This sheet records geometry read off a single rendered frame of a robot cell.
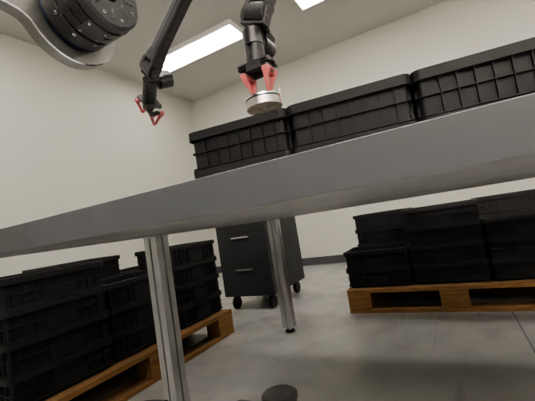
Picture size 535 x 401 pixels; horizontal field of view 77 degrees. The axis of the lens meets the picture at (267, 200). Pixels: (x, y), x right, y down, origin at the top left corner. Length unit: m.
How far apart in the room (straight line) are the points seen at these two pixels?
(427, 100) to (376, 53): 3.82
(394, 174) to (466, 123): 0.06
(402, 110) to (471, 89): 0.14
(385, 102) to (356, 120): 0.08
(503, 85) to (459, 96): 0.08
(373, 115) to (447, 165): 0.59
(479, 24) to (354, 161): 4.40
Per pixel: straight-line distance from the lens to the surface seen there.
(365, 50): 4.72
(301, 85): 4.86
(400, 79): 0.87
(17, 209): 3.76
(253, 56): 1.04
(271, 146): 0.90
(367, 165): 0.28
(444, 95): 0.87
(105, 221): 0.47
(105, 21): 0.79
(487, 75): 0.90
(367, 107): 0.87
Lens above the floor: 0.64
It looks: 4 degrees up
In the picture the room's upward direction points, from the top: 9 degrees counter-clockwise
